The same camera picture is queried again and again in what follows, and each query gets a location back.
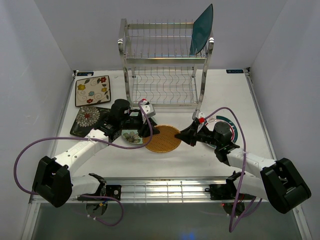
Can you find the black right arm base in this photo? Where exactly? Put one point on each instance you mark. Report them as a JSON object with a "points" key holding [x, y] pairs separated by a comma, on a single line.
{"points": [[227, 190]]}

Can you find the black square floral plate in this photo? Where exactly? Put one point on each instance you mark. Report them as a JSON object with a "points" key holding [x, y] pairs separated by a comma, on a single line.
{"points": [[87, 118]]}

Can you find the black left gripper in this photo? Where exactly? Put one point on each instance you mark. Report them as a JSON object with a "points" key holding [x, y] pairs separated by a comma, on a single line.
{"points": [[144, 130]]}

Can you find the stainless steel dish rack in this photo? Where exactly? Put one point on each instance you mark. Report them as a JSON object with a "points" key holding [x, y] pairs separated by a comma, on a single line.
{"points": [[161, 64]]}

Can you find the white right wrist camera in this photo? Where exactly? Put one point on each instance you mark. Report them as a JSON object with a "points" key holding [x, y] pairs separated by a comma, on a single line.
{"points": [[198, 115]]}

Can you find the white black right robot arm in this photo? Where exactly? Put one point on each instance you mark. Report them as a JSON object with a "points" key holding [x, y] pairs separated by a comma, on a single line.
{"points": [[277, 181]]}

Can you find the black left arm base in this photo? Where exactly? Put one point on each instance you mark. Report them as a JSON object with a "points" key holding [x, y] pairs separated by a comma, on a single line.
{"points": [[111, 191]]}

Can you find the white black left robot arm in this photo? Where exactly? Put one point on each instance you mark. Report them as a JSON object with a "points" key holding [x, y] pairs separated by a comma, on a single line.
{"points": [[54, 178]]}

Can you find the woven bamboo round plate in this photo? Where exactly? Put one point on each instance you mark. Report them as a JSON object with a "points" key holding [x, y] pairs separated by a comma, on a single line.
{"points": [[165, 141]]}

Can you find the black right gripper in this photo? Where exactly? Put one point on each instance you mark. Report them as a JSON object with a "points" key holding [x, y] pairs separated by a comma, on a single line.
{"points": [[189, 136]]}

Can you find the white plate teal red rim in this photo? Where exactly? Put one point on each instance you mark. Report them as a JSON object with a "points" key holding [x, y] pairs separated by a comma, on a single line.
{"points": [[213, 120]]}

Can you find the dark teal square plate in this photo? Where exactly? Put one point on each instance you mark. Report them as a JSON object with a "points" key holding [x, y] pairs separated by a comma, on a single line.
{"points": [[201, 31]]}

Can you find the light green floral plate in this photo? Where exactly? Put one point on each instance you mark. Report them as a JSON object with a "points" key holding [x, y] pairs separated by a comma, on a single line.
{"points": [[132, 137]]}

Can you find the cream square floral plate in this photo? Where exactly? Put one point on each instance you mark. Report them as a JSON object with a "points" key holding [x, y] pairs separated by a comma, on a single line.
{"points": [[92, 91]]}

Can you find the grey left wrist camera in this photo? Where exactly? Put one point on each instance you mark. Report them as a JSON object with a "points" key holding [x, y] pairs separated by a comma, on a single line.
{"points": [[146, 108]]}

